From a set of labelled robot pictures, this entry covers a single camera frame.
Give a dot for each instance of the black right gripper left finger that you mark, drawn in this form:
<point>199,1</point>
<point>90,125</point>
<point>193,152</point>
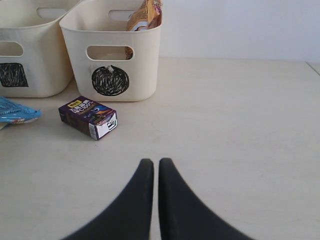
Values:
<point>129,216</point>

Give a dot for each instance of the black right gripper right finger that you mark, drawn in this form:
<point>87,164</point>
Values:
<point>182,215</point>

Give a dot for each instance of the blue noodle packet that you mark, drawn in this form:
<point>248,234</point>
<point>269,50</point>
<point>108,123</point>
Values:
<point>12,113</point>

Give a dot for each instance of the orange noodle packet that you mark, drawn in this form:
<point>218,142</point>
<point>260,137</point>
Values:
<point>144,27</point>

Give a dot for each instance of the purple juice carton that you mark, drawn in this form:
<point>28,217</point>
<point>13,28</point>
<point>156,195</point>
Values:
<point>89,117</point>

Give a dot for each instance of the cream bin circle mark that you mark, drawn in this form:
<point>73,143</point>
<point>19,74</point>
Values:
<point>110,64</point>

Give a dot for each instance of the cream bin square mark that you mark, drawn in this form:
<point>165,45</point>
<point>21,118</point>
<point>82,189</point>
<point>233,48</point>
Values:
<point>34,61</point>

